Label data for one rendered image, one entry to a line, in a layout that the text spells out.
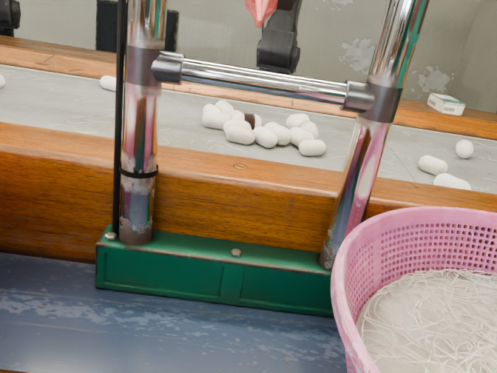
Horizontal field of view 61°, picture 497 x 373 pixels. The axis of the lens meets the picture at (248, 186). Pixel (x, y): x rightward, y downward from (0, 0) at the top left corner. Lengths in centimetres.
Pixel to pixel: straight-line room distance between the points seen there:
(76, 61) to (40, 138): 36
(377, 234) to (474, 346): 8
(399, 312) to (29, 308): 24
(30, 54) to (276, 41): 47
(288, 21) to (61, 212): 70
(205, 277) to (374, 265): 12
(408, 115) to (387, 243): 44
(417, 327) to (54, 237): 27
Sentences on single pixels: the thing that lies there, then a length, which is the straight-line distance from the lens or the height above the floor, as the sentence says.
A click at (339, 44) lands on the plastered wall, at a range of 262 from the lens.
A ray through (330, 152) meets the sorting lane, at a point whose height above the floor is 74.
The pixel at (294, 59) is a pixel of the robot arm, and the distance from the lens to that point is 94.
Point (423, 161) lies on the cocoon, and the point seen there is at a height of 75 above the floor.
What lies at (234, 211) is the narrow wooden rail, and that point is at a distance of 32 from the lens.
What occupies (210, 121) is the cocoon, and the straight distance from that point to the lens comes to 50.
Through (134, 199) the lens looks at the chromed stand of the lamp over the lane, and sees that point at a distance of 30.
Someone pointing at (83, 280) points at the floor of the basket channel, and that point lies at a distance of 35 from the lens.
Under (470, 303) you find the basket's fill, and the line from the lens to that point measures 31.
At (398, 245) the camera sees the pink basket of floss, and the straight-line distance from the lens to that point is 31.
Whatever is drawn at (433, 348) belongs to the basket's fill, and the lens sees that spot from 26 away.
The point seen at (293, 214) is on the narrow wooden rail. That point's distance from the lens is 33.
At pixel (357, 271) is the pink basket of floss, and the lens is 27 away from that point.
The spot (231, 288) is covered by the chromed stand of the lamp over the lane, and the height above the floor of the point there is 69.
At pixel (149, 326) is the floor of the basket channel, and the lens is 31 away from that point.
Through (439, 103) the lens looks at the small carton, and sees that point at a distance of 77.
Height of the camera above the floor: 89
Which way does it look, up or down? 24 degrees down
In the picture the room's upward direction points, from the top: 10 degrees clockwise
